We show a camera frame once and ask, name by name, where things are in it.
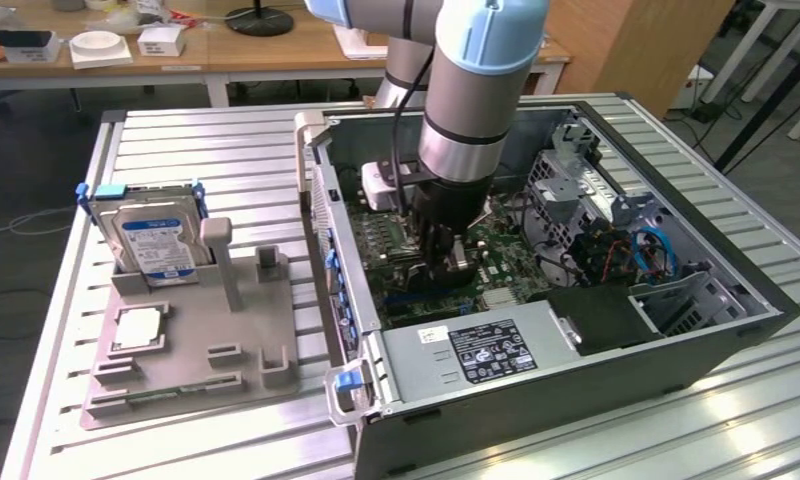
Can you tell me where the black plastic shroud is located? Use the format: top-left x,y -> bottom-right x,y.
546,282 -> 666,357

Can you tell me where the blue expansion slot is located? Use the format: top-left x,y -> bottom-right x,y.
386,294 -> 474,309

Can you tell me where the black open PC case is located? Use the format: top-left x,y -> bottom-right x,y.
295,92 -> 800,480

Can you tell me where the red wire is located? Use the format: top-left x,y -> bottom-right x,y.
606,238 -> 675,279

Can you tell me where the silver CPU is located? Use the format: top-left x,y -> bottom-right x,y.
112,308 -> 166,349

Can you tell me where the black lamp base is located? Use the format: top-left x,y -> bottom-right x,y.
224,0 -> 297,37

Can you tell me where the green RAM stick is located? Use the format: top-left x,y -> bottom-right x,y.
123,382 -> 219,401

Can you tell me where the metal disk bay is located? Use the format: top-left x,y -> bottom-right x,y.
526,112 -> 649,261

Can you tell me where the small white box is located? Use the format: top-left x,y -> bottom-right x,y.
136,25 -> 188,57

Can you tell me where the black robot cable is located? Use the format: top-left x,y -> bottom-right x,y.
391,47 -> 437,217

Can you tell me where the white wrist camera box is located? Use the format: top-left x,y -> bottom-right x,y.
359,159 -> 435,212

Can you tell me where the blue wire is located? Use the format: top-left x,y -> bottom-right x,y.
630,227 -> 682,281

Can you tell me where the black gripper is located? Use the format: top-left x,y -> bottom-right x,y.
410,174 -> 497,267

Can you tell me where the white floor cable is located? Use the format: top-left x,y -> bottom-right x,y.
0,209 -> 75,236

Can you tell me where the green motherboard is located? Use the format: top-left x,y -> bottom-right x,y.
343,182 -> 555,331

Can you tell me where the hard disk in blue caddy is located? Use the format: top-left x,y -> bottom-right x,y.
74,180 -> 210,287

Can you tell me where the white round object on box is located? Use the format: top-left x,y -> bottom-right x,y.
68,32 -> 135,70

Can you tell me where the wooden desk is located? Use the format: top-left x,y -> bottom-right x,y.
0,0 -> 575,109

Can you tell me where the wooden cabinet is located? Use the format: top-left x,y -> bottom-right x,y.
546,0 -> 736,121

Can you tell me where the white box with black lid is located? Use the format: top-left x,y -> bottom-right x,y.
0,29 -> 66,65

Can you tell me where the grey parts rack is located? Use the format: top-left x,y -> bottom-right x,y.
79,217 -> 302,432

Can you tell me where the white table frame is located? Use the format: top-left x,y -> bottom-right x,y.
700,0 -> 800,141

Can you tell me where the grey power supply with label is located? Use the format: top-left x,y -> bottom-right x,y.
377,299 -> 589,406

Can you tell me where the silver chipset heat sink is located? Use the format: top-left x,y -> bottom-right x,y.
483,287 -> 529,309

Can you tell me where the white paper stack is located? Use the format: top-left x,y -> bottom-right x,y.
333,23 -> 393,61

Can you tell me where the blue case latch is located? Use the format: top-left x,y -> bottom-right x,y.
333,369 -> 363,396

